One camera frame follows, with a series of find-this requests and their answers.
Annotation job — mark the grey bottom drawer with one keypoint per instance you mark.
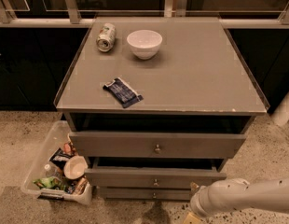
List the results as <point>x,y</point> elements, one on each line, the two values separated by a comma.
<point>144,194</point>

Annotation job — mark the clear plastic storage bin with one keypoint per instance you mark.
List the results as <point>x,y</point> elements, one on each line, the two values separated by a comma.
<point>57,136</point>

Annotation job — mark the blue snack packet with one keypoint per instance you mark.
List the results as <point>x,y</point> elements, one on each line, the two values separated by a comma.
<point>123,92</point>

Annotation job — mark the green snack bag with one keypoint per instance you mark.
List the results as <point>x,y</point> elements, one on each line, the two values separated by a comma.
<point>49,183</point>

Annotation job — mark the white ceramic bowl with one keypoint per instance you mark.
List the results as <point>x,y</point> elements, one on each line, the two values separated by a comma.
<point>144,44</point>

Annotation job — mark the clear plastic water bottle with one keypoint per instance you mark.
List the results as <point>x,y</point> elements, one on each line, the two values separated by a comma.
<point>52,170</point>

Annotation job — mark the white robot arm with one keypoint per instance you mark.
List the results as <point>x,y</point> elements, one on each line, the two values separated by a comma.
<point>238,194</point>

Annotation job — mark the white bowl in bin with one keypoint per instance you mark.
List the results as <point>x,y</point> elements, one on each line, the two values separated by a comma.
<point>75,167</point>

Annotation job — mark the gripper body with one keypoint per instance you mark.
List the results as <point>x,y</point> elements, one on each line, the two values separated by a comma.
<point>197,201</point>

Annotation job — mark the black snack packet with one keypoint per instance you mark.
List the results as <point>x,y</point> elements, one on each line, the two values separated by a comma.
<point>60,157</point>

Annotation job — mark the red snack packet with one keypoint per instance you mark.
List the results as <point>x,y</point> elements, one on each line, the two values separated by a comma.
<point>69,149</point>

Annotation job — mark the grey drawer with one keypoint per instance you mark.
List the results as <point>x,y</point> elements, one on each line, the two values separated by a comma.
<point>152,173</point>
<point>144,194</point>
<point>157,145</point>

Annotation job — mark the metal window railing frame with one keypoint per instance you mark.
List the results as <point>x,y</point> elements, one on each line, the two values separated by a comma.
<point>70,13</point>

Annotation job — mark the brown snack package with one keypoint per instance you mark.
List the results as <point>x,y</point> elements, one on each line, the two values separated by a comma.
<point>80,186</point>

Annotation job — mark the green white soda can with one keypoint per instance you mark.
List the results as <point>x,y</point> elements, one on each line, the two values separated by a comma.
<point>106,38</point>

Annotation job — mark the grey top drawer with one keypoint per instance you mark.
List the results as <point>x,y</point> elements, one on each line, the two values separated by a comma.
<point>157,145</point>

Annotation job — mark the grey drawer cabinet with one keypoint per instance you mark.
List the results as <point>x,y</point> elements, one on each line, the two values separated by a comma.
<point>196,83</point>

